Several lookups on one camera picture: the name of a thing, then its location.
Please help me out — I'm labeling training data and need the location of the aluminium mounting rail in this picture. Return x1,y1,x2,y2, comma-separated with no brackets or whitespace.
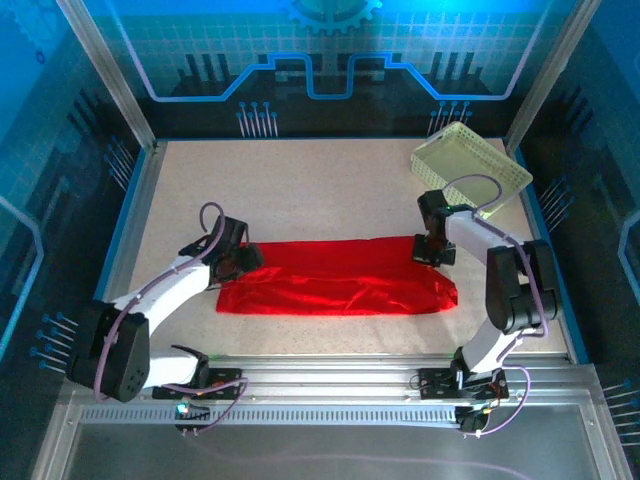
64,353,599,401

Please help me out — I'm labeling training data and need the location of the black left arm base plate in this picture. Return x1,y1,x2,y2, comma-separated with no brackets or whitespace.
151,367,245,401

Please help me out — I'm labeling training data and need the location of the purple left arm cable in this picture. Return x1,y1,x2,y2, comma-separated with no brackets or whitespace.
92,201,251,436

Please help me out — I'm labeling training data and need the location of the small black controller box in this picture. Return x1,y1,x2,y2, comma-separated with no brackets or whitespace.
173,399,212,434
457,403,490,437

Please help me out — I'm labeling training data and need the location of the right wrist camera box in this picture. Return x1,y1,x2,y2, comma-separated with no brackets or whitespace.
417,188,451,216

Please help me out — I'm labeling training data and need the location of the slotted grey cable duct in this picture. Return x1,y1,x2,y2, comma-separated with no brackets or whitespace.
79,403,464,427

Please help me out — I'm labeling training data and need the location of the aluminium frame post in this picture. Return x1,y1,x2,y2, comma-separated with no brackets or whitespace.
503,0,604,154
54,0,160,154

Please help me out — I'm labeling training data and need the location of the aluminium table side rail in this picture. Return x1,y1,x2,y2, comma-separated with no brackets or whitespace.
82,142,164,364

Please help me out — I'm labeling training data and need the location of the red t-shirt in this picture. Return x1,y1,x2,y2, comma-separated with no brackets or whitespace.
215,235,459,317

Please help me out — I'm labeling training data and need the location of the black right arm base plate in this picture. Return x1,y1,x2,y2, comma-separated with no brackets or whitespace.
417,367,511,401

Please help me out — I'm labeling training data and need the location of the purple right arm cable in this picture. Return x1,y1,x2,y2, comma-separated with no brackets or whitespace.
442,173,551,439

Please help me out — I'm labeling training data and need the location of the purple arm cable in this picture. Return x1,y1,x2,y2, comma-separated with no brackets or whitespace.
442,173,551,439
92,201,251,436

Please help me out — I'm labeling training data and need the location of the pale green perforated basket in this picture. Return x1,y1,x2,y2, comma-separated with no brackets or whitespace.
410,121,534,227

